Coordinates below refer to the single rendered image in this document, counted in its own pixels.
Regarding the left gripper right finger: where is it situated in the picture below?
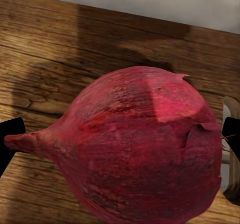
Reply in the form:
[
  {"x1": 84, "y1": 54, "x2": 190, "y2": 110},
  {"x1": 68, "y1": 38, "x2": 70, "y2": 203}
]
[{"x1": 222, "y1": 117, "x2": 240, "y2": 161}]

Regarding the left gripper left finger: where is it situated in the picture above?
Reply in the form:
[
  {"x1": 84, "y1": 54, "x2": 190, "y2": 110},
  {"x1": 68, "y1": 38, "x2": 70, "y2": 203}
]
[{"x1": 0, "y1": 117, "x2": 28, "y2": 177}]

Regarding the cutting board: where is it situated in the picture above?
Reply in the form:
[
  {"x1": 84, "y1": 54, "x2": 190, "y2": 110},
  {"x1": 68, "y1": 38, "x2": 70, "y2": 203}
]
[{"x1": 0, "y1": 0, "x2": 240, "y2": 224}]

